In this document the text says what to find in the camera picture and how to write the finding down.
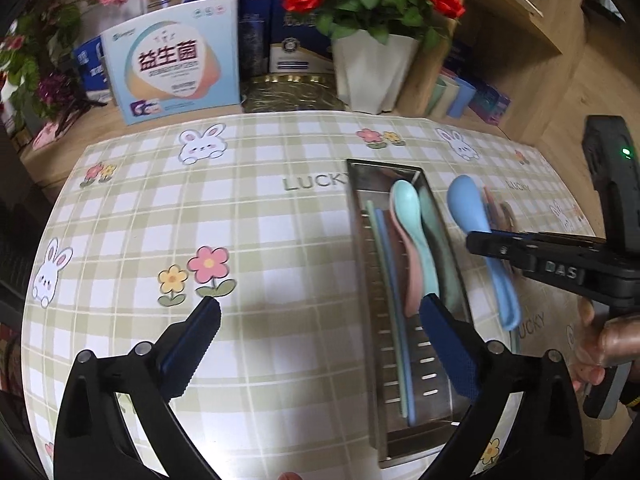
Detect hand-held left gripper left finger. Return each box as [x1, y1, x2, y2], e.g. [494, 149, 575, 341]
[52, 296, 223, 480]

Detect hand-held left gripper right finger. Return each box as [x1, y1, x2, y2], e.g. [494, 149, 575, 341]
[419, 294, 586, 480]

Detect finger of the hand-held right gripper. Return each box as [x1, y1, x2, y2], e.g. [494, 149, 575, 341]
[466, 230, 608, 293]

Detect stainless steel utensil tray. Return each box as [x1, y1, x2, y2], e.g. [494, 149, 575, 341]
[346, 158, 484, 469]

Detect blue spoon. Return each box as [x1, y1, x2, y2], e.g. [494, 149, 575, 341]
[446, 175, 524, 332]

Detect pink spoon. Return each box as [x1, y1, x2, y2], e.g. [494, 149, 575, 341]
[389, 201, 427, 317]

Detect green chopstick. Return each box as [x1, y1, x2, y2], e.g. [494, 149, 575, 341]
[365, 200, 407, 417]

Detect teal spoon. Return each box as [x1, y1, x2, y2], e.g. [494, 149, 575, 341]
[390, 180, 442, 307]

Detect person's right hand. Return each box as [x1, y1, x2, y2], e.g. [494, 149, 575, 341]
[570, 299, 640, 395]

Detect plaid bunny print tablecloth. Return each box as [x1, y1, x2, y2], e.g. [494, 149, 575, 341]
[20, 110, 602, 480]

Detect purple blue box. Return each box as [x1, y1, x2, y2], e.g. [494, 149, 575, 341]
[470, 82, 512, 124]

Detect blue cup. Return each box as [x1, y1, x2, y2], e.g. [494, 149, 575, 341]
[446, 80, 474, 120]

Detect beige cup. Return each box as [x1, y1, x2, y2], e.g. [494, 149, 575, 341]
[440, 80, 459, 117]

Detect white flower pot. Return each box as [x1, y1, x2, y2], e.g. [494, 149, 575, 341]
[331, 30, 421, 115]

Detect light blue labelled box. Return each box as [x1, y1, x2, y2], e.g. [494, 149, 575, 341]
[100, 0, 242, 127]

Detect small blue box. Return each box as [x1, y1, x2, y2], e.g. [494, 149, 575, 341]
[74, 37, 112, 104]

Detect dark blue box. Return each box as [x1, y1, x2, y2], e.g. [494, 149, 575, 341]
[237, 0, 274, 81]

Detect dark blue boxes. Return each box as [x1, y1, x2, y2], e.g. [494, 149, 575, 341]
[270, 0, 334, 79]

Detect pink flower plant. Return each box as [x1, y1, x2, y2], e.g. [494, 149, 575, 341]
[0, 0, 128, 132]

